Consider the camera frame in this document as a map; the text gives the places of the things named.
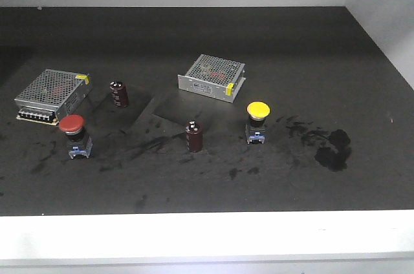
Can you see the yellow mushroom push button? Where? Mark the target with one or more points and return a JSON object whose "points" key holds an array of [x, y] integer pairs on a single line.
{"points": [[255, 125]]}

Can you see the right perforated metal power supply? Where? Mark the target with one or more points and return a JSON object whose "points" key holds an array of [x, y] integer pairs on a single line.
{"points": [[214, 77]]}

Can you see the perforated metal power supply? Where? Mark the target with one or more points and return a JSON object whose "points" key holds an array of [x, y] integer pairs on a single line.
{"points": [[214, 77], [52, 96]]}

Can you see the brown cylindrical capacitor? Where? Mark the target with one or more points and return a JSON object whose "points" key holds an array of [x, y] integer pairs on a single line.
{"points": [[194, 136], [119, 93]]}

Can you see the left perforated metal power supply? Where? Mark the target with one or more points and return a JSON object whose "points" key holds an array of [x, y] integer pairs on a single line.
{"points": [[52, 96]]}

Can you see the red mushroom push button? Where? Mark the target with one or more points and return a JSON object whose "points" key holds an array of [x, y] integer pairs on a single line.
{"points": [[79, 142]]}

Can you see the front brown cylindrical capacitor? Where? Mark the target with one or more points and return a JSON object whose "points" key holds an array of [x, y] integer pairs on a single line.
{"points": [[194, 136]]}

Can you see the rear brown cylindrical capacitor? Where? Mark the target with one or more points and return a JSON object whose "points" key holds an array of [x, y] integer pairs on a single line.
{"points": [[119, 93]]}

